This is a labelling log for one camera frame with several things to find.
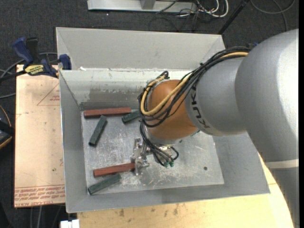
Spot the grey metal bin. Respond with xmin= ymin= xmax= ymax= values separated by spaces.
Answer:
xmin=56 ymin=27 xmax=271 ymax=214

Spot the red-brown flat block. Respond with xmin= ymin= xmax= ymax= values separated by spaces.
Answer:
xmin=93 ymin=162 xmax=136 ymax=178
xmin=83 ymin=107 xmax=132 ymax=119

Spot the brown cardboard board, red print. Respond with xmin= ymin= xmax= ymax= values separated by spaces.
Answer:
xmin=14 ymin=64 xmax=66 ymax=209

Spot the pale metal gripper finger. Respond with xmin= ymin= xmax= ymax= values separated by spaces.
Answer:
xmin=131 ymin=157 xmax=151 ymax=176
xmin=130 ymin=138 xmax=145 ymax=161

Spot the dark green flat block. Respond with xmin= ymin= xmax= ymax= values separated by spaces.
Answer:
xmin=87 ymin=173 xmax=123 ymax=196
xmin=121 ymin=110 xmax=143 ymax=124
xmin=88 ymin=114 xmax=108 ymax=147

